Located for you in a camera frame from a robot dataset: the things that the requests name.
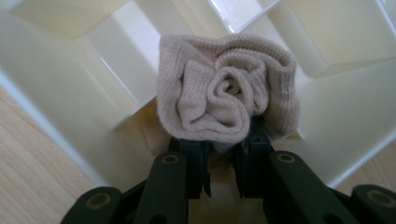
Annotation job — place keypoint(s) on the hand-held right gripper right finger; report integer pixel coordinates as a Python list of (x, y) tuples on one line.
[(253, 155)]

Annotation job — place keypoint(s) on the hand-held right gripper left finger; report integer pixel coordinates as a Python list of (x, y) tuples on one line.
[(193, 165)]

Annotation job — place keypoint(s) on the beige sock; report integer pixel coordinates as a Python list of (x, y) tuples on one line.
[(224, 90)]

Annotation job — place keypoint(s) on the white divided storage box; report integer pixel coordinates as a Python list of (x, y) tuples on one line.
[(342, 102)]

